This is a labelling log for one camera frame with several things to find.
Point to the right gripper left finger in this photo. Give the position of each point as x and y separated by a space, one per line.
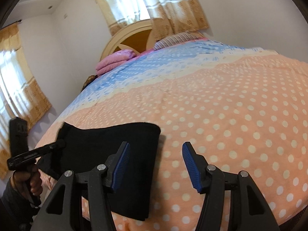
117 164

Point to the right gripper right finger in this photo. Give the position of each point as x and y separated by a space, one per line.
196 167

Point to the black pants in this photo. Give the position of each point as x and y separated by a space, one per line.
83 149

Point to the person's left hand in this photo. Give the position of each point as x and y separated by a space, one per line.
27 182

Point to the side window curtain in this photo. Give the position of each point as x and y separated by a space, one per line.
21 95

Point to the peach blue polka-dot bedspread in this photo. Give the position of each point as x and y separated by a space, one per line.
242 109

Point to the brown fuzzy object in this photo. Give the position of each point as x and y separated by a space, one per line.
89 80

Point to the folded pink blanket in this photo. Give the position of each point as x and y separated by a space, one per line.
114 60

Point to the striped pillow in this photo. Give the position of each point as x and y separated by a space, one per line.
175 40

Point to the cream wooden headboard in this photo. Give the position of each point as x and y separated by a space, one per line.
137 37

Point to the beige floral window curtain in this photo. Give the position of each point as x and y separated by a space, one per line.
167 17

